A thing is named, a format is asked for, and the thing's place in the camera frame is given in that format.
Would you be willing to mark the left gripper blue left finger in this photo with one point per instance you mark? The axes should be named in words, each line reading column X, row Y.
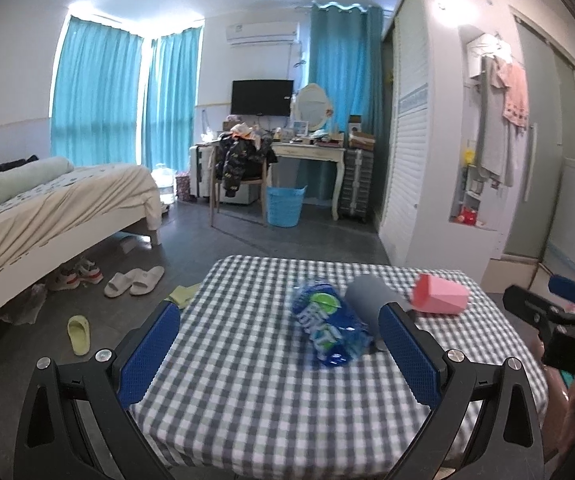
column 52, row 440

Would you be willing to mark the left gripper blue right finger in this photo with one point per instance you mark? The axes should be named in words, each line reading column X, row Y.
column 506, row 440

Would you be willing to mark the grey plastic cup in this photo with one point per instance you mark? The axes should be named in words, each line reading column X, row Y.
column 366, row 295

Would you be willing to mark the pink faceted cup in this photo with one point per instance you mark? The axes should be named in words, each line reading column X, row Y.
column 435, row 295

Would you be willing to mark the yellow green slipper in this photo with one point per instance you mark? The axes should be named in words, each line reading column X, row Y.
column 183, row 295
column 78, row 330

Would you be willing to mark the sneakers under bed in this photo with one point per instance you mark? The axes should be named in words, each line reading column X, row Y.
column 70, row 277

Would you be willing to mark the white slipper pair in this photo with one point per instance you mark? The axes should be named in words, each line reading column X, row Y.
column 136, row 282

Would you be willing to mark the bed with beige cover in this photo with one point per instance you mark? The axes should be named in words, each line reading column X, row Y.
column 56, row 221

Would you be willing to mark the white louvered wardrobe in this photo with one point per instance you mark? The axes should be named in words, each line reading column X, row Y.
column 425, row 143

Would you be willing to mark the blue drink bottle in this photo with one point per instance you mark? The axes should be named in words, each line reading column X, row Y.
column 334, row 329

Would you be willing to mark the grey checkered tablecloth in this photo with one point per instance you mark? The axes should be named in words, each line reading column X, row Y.
column 242, row 390

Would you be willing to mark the grey hanging garment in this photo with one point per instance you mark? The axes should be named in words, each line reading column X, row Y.
column 496, row 156

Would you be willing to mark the frosted glass sliding door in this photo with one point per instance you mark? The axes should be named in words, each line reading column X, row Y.
column 550, row 138

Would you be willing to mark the light green pillow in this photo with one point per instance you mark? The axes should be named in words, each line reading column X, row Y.
column 23, row 178

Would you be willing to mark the clear water jug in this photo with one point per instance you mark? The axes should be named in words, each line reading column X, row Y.
column 165, row 179

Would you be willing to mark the grey plastic drawer tower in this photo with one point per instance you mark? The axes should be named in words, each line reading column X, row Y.
column 355, row 193

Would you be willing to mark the pink hanging towel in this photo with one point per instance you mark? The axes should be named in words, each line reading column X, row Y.
column 514, row 82

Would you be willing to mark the blue laundry basket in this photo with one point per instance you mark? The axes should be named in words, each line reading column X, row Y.
column 284, row 206

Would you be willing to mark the wooden chair with clothes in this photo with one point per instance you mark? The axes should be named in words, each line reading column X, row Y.
column 240, row 158

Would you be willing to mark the white dressing table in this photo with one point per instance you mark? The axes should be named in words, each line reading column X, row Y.
column 317, row 153

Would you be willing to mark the middle blue window curtain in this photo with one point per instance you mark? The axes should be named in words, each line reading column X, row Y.
column 168, row 113

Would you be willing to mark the blue window curtain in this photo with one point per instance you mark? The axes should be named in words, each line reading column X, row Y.
column 95, row 95
column 168, row 113

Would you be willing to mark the left blue window curtain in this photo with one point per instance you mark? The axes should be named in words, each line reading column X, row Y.
column 95, row 95

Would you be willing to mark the oval vanity mirror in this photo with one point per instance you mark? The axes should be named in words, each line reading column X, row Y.
column 312, row 106

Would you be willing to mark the black television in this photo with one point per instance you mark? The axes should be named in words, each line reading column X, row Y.
column 262, row 97

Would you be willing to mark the right blue curtain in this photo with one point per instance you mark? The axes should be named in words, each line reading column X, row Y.
column 345, row 60

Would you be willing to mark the white air conditioner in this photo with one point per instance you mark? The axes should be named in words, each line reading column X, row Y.
column 262, row 33

